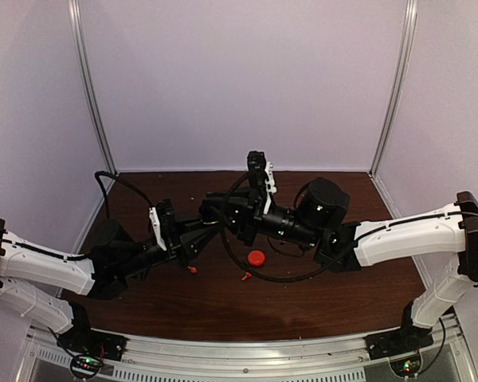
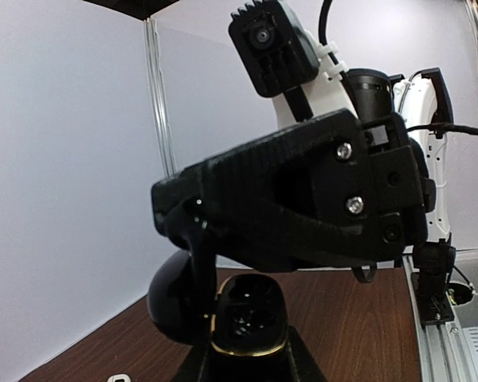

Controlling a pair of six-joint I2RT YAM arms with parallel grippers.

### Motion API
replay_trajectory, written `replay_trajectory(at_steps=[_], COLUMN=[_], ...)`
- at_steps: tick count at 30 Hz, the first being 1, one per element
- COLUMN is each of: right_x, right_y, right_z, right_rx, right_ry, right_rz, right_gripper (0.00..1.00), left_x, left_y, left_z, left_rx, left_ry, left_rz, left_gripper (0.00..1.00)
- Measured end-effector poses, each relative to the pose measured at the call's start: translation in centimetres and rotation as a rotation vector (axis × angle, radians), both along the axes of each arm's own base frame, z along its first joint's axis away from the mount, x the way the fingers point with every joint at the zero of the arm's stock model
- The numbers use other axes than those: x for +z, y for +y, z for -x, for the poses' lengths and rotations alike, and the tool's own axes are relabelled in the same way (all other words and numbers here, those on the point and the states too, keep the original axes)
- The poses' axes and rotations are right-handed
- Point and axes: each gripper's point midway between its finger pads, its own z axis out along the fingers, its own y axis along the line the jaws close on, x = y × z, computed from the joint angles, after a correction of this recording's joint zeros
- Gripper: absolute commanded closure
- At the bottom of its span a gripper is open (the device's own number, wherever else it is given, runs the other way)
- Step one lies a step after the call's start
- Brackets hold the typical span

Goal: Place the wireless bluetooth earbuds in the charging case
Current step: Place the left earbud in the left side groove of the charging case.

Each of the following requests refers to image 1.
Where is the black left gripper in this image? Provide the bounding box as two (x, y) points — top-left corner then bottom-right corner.
(118, 214), (221, 279)

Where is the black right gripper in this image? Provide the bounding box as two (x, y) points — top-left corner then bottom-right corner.
(203, 185), (322, 248)

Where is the black charging case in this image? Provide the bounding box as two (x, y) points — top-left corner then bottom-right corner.
(199, 200), (223, 225)

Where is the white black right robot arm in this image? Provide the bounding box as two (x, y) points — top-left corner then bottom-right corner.
(200, 177), (478, 352)

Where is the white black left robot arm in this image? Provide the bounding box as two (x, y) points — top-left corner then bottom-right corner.
(0, 218), (217, 353)

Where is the red round charging case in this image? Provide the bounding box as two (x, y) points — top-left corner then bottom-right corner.
(247, 250), (266, 267)

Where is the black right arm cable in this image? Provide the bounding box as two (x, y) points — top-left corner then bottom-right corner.
(217, 173), (355, 283)

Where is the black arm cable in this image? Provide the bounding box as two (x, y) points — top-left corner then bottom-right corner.
(63, 170), (160, 259)
(217, 173), (355, 283)

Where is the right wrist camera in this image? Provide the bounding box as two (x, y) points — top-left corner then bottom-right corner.
(247, 150), (277, 216)

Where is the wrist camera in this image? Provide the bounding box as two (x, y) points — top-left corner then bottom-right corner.
(247, 150), (277, 216)
(148, 199), (174, 251)

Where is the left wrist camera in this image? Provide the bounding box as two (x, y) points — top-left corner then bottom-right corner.
(148, 199), (174, 251)

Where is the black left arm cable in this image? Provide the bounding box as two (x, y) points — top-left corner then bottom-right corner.
(63, 170), (160, 259)

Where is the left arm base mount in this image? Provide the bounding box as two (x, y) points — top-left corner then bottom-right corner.
(49, 328), (127, 380)

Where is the aluminium front rail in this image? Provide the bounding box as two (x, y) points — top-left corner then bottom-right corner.
(23, 314), (478, 382)

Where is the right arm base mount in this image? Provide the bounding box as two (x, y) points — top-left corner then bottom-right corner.
(364, 327), (433, 380)

